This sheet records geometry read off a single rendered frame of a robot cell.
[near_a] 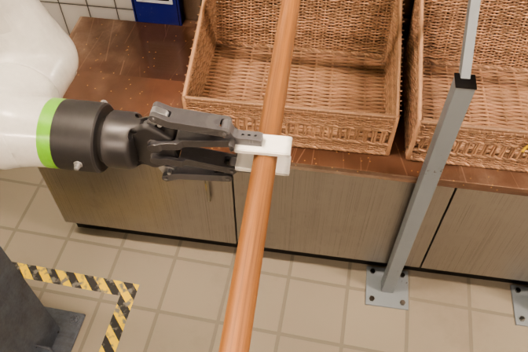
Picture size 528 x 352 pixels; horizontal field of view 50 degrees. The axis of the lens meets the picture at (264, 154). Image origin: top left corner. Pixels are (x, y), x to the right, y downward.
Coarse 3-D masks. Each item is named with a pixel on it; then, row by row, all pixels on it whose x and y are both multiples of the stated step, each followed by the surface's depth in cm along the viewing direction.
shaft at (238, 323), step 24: (288, 0) 90; (288, 24) 86; (288, 48) 83; (288, 72) 80; (264, 120) 74; (264, 168) 68; (264, 192) 66; (264, 216) 65; (240, 240) 63; (264, 240) 63; (240, 264) 60; (240, 288) 58; (240, 312) 57; (240, 336) 55
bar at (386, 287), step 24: (480, 0) 114; (456, 96) 116; (456, 120) 121; (432, 144) 131; (432, 168) 135; (432, 192) 142; (408, 216) 152; (408, 240) 161; (384, 288) 185; (408, 288) 188
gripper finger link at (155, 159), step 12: (156, 156) 72; (168, 156) 72; (180, 156) 73; (192, 156) 73; (204, 156) 73; (216, 156) 74; (228, 156) 74; (204, 168) 74; (216, 168) 73; (228, 168) 73
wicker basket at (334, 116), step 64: (256, 0) 169; (320, 0) 167; (384, 0) 164; (192, 64) 148; (256, 64) 172; (320, 64) 172; (384, 64) 172; (256, 128) 155; (320, 128) 146; (384, 128) 142
